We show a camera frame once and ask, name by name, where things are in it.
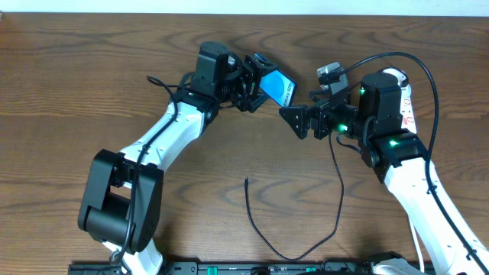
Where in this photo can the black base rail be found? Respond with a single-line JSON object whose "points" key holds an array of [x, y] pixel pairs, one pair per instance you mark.
{"points": [[192, 268]]}

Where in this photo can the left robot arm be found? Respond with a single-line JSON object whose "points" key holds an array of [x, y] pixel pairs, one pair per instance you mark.
{"points": [[122, 198]]}

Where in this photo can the blue Galaxy smartphone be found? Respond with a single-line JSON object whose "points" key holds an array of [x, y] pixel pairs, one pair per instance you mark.
{"points": [[279, 87]]}

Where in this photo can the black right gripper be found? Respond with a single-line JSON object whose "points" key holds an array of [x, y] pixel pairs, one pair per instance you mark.
{"points": [[318, 121]]}

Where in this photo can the white power strip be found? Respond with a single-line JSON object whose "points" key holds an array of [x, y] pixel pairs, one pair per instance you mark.
{"points": [[406, 110]]}

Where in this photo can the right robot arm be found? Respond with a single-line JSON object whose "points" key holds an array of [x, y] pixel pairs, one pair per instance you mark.
{"points": [[400, 161]]}

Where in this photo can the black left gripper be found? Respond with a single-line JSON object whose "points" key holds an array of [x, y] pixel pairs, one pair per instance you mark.
{"points": [[249, 84]]}

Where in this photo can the white USB charger plug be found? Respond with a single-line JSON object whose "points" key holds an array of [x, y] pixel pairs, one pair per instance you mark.
{"points": [[402, 78]]}

